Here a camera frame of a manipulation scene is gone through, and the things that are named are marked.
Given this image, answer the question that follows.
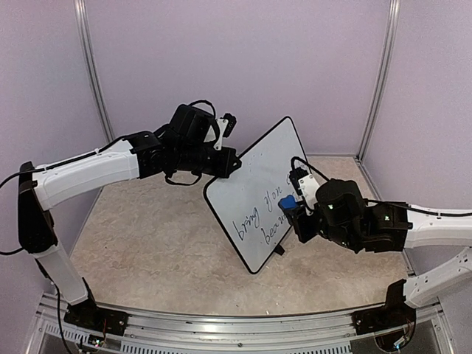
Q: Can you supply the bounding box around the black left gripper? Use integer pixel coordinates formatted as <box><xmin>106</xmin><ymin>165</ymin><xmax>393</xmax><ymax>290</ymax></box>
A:
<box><xmin>176</xmin><ymin>143</ymin><xmax>241</xmax><ymax>178</ymax></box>

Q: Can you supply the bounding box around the blue whiteboard eraser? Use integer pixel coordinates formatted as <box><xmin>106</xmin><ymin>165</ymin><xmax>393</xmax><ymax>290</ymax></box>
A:
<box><xmin>278</xmin><ymin>195</ymin><xmax>298</xmax><ymax>212</ymax></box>

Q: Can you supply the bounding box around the white whiteboard black frame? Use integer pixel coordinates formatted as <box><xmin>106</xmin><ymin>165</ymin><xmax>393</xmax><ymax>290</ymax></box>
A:
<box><xmin>204</xmin><ymin>116</ymin><xmax>306</xmax><ymax>274</ymax></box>

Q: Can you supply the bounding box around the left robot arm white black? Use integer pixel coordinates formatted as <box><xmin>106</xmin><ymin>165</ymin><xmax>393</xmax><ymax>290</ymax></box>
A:
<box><xmin>5</xmin><ymin>100</ymin><xmax>242</xmax><ymax>328</ymax></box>

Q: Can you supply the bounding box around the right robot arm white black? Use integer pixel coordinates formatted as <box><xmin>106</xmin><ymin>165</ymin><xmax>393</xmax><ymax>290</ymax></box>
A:
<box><xmin>279</xmin><ymin>175</ymin><xmax>471</xmax><ymax>327</ymax></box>

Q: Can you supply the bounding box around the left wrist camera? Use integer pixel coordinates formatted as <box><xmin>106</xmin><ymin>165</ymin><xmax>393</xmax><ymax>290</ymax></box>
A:
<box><xmin>214</xmin><ymin>113</ymin><xmax>237</xmax><ymax>150</ymax></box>

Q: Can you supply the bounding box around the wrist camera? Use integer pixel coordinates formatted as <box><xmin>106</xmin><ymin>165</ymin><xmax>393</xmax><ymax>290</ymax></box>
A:
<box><xmin>288</xmin><ymin>156</ymin><xmax>320</xmax><ymax>215</ymax></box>
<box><xmin>214</xmin><ymin>113</ymin><xmax>237</xmax><ymax>150</ymax></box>

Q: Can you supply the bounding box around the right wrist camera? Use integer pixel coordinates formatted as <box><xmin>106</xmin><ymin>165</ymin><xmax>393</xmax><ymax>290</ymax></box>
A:
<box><xmin>288</xmin><ymin>156</ymin><xmax>320</xmax><ymax>215</ymax></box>

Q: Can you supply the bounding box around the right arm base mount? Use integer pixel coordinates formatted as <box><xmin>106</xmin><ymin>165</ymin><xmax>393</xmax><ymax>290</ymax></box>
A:
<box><xmin>351</xmin><ymin>280</ymin><xmax>417</xmax><ymax>336</ymax></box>

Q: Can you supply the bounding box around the aluminium front rail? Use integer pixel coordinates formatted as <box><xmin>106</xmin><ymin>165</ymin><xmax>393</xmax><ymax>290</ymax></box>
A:
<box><xmin>25</xmin><ymin>294</ymin><xmax>455</xmax><ymax>353</ymax></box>

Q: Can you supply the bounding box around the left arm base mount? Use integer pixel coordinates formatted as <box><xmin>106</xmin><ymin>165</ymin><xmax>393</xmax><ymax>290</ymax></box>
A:
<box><xmin>64</xmin><ymin>281</ymin><xmax>129</xmax><ymax>336</ymax></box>

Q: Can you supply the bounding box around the right aluminium frame post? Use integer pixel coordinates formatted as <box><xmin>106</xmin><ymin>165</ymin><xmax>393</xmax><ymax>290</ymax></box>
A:
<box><xmin>356</xmin><ymin>0</ymin><xmax>401</xmax><ymax>164</ymax></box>

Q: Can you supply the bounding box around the aluminium frame post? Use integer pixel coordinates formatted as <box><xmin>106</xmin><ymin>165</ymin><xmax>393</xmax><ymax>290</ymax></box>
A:
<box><xmin>73</xmin><ymin>0</ymin><xmax>115</xmax><ymax>142</ymax></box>
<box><xmin>356</xmin><ymin>0</ymin><xmax>401</xmax><ymax>164</ymax></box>

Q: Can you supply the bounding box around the left aluminium frame post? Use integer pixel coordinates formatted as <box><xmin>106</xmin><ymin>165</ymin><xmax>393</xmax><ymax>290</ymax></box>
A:
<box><xmin>73</xmin><ymin>0</ymin><xmax>115</xmax><ymax>142</ymax></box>

